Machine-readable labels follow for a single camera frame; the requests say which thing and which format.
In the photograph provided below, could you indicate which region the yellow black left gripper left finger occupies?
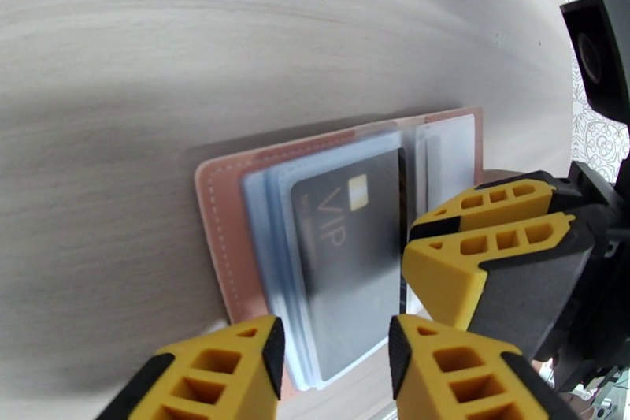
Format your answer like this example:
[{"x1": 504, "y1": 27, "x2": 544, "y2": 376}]
[{"x1": 95, "y1": 314, "x2": 287, "y2": 420}]

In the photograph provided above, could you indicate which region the pink leather card holder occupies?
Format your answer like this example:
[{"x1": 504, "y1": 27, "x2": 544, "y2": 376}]
[{"x1": 194, "y1": 106, "x2": 486, "y2": 392}]

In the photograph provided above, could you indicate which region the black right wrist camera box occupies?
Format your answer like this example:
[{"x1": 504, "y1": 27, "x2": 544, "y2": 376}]
[{"x1": 560, "y1": 0, "x2": 630, "y2": 121}]

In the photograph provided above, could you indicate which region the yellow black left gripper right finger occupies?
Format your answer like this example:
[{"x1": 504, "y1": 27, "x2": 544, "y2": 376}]
[{"x1": 388, "y1": 313, "x2": 572, "y2": 420}]

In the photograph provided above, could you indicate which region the black VIP card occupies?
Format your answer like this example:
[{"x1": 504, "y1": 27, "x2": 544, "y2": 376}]
[{"x1": 290, "y1": 147, "x2": 410, "y2": 383}]

